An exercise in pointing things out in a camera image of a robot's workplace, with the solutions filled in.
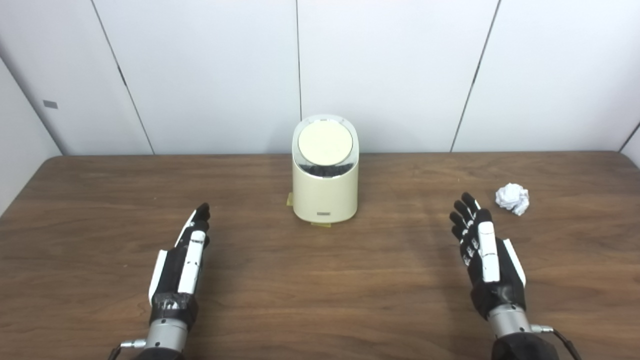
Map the cream-colored desktop bin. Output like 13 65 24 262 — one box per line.
291 114 360 224

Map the round cream bin lid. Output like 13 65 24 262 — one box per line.
298 120 354 165

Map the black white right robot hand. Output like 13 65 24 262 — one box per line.
449 192 527 321

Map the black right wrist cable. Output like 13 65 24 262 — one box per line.
531 324 584 360

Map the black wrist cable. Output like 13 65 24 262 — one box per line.
107 339 149 360
531 324 584 360

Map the white paper ball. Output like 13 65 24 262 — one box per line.
495 183 530 217

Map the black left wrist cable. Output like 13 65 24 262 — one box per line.
107 339 149 360

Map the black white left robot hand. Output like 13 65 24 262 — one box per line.
148 202 211 329

